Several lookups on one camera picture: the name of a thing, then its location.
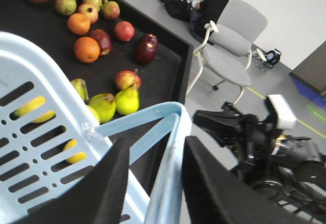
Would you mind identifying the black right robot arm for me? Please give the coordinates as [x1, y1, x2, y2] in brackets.
[182, 95, 325, 223]

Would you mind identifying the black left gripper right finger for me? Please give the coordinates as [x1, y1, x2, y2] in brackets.
[182, 136, 305, 224]

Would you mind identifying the grey office chair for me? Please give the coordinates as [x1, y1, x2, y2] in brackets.
[186, 0, 268, 104]

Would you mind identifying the light blue plastic basket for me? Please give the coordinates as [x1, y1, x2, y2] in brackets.
[1, 32, 192, 223]

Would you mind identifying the seated person in black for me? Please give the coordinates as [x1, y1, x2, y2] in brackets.
[189, 0, 229, 40]

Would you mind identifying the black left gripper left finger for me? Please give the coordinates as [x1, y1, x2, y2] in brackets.
[18, 137, 129, 223]

